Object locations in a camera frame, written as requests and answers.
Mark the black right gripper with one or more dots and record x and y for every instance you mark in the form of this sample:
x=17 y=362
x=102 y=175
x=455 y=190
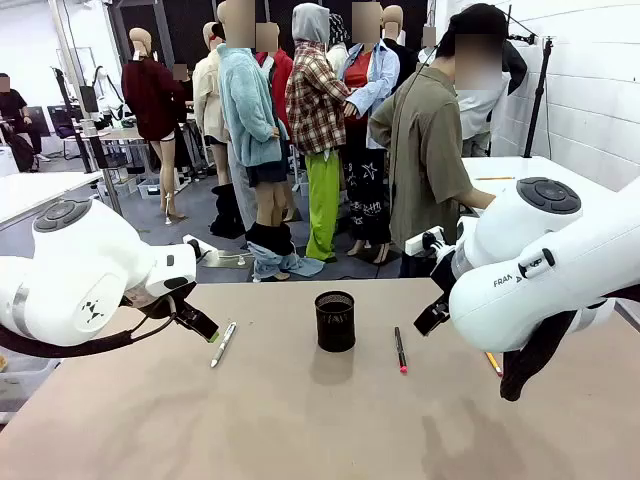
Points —
x=442 y=270

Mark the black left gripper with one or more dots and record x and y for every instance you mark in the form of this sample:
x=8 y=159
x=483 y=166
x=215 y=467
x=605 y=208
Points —
x=167 y=302

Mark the white pen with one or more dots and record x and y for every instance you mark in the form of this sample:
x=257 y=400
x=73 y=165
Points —
x=223 y=345

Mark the yellow pencil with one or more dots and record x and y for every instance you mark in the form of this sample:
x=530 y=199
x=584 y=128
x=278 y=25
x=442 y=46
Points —
x=494 y=364

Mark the small white robot arm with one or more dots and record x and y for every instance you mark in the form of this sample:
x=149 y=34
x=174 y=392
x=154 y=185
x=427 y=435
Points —
x=107 y=90

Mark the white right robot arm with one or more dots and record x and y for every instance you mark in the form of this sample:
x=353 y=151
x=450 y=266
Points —
x=525 y=280

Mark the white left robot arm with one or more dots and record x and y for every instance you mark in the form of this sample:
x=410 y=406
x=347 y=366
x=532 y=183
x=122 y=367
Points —
x=75 y=260

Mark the black pen pink cap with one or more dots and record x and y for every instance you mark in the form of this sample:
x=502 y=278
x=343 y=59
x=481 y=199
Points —
x=400 y=350

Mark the black mesh pen holder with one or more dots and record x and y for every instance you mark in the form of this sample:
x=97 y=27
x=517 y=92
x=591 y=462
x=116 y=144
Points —
x=335 y=330

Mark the grey floor crate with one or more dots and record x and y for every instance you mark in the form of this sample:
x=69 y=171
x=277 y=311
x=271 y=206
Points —
x=149 y=189

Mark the orange pencil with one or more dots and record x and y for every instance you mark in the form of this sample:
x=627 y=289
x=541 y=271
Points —
x=495 y=178

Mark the person in olive shirt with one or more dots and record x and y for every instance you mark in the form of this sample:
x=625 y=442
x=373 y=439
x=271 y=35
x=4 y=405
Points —
x=425 y=150

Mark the clear plastic storage bin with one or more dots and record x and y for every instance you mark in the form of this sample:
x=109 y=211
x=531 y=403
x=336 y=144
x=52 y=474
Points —
x=25 y=382

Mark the large white table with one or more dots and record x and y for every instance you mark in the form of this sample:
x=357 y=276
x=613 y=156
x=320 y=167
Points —
x=575 y=170

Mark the mannequin in white shirt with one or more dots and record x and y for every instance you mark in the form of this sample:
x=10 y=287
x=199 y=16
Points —
x=480 y=115

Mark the mannequin in blue fleece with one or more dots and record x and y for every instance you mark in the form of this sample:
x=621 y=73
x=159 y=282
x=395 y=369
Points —
x=245 y=110

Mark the mannequin in cream jacket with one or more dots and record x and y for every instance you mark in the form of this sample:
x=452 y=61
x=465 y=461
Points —
x=207 y=100

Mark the person in dark clothes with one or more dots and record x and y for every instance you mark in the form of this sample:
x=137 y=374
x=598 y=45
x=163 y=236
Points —
x=184 y=95

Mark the mannequin in maroon sweater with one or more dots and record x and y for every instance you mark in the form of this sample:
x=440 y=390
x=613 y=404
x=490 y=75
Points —
x=150 y=100

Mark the mannequin blue shirt red top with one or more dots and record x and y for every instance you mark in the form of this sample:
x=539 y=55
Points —
x=370 y=85

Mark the black tripod stand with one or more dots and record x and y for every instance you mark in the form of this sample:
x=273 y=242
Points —
x=537 y=100

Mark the black office chair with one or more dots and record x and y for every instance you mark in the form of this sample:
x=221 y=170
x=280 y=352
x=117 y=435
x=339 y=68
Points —
x=64 y=125

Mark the mannequin in plaid shirt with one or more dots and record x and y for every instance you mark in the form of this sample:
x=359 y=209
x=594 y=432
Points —
x=315 y=100

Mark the mannequin in red jacket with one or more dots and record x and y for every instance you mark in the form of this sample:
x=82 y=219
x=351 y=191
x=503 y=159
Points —
x=281 y=75

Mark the mannequin in black jacket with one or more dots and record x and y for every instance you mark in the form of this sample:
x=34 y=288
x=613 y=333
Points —
x=400 y=55

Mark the mannequin in black suit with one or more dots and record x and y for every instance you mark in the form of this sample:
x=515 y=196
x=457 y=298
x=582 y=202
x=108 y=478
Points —
x=515 y=65

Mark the person in black t-shirt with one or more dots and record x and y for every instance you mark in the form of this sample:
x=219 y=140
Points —
x=15 y=110

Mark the mannequin with patterned headscarf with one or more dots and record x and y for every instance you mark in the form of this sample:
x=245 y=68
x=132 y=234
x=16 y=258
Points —
x=338 y=32

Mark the grey floor base plate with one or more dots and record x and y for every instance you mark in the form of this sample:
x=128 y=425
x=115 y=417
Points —
x=225 y=261

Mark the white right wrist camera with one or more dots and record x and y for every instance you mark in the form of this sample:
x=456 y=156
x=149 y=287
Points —
x=417 y=244

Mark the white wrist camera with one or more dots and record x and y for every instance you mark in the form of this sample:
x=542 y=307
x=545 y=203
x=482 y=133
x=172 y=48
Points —
x=192 y=244
x=417 y=244

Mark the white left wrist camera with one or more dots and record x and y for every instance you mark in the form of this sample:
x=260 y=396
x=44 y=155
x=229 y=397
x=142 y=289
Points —
x=192 y=244

